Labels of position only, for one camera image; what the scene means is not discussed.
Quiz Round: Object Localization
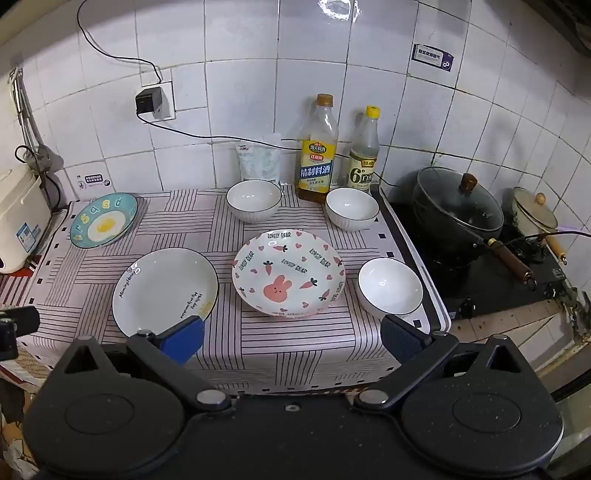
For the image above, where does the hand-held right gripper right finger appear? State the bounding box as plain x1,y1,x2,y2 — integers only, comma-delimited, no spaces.
353,315,530,412

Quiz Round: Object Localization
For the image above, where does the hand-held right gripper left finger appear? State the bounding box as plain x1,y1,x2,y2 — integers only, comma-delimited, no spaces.
62,316,234,412

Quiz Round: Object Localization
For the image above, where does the white ribbed bowl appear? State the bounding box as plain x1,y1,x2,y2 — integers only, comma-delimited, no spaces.
325,187,380,232
358,257,424,319
226,180,282,223

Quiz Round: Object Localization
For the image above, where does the white plate with blue rim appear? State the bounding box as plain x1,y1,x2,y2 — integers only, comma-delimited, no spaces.
112,248,219,340

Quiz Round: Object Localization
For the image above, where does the pink rabbit print plate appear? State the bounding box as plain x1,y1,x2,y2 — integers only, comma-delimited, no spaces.
232,229,346,318

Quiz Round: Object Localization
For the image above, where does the blue fried egg plate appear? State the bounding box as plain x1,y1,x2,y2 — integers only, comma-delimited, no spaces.
69,192,139,249

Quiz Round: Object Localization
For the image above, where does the striped pink tablecloth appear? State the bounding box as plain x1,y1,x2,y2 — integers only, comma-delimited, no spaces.
0,185,452,395

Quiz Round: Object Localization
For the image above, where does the black gas stove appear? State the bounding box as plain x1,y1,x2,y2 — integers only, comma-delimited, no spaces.
381,189,578,321

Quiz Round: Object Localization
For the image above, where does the white rice cooker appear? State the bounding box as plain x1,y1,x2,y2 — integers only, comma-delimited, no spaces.
0,164,52,274

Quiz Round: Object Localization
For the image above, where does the black wok with glass lid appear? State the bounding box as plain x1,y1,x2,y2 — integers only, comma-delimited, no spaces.
412,166,539,291

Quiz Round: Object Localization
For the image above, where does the clear vinegar bottle yellow cap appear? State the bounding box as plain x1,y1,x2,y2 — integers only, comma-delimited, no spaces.
347,106,381,193

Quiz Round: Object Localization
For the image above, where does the cream enamel pot with lid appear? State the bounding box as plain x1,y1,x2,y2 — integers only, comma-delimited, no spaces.
512,186,570,267

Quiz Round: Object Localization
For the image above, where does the white plastic seasoning bag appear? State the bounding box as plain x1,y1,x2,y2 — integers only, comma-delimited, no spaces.
237,133,282,184

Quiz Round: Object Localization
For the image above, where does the cooking wine bottle yellow label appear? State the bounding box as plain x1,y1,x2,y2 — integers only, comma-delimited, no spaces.
295,93,339,204

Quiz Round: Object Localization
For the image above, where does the black power adapter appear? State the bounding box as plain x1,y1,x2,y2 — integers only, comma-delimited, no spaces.
135,87,164,116

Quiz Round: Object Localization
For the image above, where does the small white wall sticker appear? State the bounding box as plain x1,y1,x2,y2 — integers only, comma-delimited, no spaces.
76,173,112,189

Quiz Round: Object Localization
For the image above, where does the black power cable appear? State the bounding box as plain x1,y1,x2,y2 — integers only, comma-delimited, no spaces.
76,0,416,188

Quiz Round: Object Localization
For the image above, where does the white wall socket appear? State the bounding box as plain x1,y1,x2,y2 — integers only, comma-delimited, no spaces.
141,81,177,123

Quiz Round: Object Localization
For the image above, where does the purple wall sticker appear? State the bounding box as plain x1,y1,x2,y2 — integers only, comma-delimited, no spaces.
411,43,455,75

